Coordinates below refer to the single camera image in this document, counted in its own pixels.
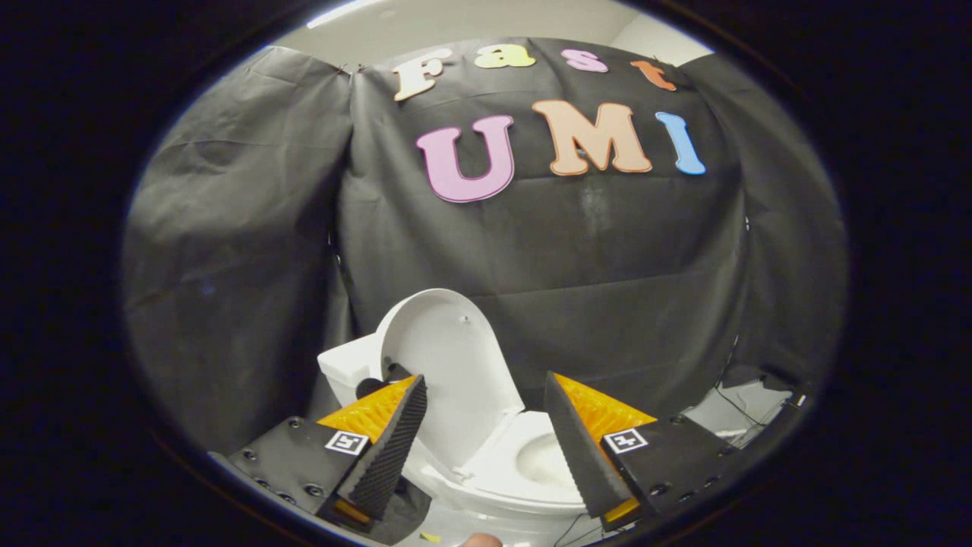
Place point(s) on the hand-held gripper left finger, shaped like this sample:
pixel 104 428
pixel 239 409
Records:
pixel 391 448

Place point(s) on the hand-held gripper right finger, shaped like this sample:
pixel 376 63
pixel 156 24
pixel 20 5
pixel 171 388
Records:
pixel 577 448

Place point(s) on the white toilet lid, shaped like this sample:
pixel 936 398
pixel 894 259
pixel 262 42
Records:
pixel 456 365

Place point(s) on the white toilet bowl with seat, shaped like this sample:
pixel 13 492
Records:
pixel 501 471

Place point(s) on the black backdrop cloth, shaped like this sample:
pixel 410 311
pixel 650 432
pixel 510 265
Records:
pixel 531 251

